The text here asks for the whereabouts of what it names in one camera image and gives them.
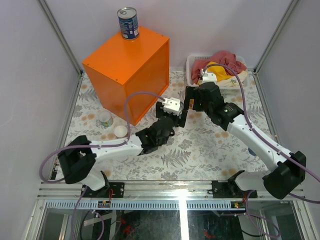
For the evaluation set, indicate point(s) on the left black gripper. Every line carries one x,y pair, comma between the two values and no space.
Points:
181,119

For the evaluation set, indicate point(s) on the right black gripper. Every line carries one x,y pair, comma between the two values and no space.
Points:
191,92

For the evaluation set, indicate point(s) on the dark blue tin can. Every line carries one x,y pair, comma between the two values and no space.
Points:
128,23

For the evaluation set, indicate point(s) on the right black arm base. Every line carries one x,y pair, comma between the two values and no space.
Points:
225,187

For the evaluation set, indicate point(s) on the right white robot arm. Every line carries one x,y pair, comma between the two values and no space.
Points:
283,173

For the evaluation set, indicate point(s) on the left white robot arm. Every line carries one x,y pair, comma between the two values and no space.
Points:
78,159

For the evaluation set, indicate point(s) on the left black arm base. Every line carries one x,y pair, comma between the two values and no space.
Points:
110,190

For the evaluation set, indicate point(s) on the tall yellow canister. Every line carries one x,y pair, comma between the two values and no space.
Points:
191,103

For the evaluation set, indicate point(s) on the yellow cloth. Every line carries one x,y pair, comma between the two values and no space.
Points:
220,73

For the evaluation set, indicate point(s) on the pink cloth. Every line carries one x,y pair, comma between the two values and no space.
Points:
222,57

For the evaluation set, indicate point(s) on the small cup white lid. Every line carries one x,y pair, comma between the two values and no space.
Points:
121,131

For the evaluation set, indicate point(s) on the orange box cabinet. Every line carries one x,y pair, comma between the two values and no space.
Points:
124,73

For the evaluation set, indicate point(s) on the green can white lid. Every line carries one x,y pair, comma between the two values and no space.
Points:
105,118

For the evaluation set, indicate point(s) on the blue cup white lid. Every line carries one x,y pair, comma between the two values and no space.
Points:
252,152

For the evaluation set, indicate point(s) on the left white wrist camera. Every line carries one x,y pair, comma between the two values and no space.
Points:
172,106

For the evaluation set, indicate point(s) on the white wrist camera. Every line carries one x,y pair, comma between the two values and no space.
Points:
206,77
172,106

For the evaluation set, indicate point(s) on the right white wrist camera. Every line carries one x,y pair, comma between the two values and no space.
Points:
206,77

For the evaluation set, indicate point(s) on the aluminium front rail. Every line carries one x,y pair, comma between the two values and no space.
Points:
149,195

